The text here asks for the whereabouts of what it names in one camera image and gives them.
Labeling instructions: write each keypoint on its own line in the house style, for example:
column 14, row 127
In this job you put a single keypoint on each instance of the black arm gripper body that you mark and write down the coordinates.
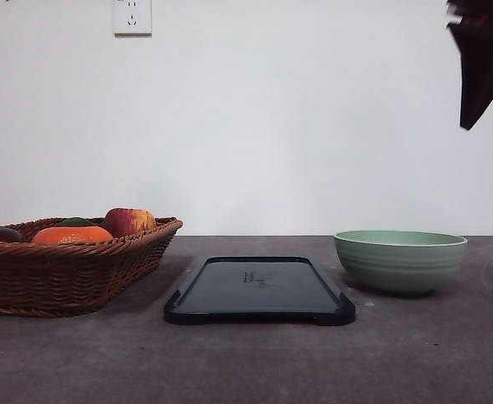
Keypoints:
column 474, row 12

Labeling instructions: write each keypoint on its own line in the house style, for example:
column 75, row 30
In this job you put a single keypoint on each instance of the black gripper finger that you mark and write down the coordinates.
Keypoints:
column 477, row 72

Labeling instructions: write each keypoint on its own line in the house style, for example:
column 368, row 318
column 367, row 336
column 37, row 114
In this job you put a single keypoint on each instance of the green ceramic bowl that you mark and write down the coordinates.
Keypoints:
column 398, row 262

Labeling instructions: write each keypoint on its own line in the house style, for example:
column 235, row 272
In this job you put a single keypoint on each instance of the brown wicker basket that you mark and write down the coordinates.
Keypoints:
column 69, row 266

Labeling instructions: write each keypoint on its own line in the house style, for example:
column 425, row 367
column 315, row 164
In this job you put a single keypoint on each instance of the black rectangular tray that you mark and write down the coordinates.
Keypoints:
column 258, row 288

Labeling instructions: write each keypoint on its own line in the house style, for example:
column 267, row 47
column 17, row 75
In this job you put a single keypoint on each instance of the red yellow apple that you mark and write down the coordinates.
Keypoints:
column 128, row 222

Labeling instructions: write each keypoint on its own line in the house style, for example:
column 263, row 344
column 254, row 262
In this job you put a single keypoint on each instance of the dark green fruit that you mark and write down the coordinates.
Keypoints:
column 76, row 222

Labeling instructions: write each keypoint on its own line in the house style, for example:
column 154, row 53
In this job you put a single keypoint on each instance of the orange tangerine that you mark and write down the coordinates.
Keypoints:
column 73, row 234

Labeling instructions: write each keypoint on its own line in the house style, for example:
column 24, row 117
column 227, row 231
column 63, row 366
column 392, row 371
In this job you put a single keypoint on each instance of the white wall socket left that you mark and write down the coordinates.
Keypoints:
column 131, row 19

